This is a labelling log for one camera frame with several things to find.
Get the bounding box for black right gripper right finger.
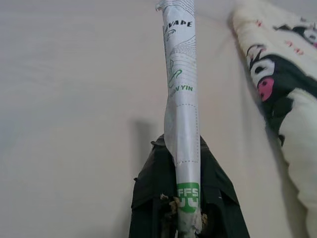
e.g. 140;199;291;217
198;136;251;238

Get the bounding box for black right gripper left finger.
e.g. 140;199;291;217
128;133;179;238

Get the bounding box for white green printed tube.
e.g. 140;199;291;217
155;0;206;235

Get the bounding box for cream cartoon print blanket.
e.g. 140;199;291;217
231;4;317;225

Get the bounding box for brown paper scraps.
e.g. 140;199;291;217
159;193;209;225

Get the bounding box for beige sheeted bed mattress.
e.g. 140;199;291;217
0;0;317;238

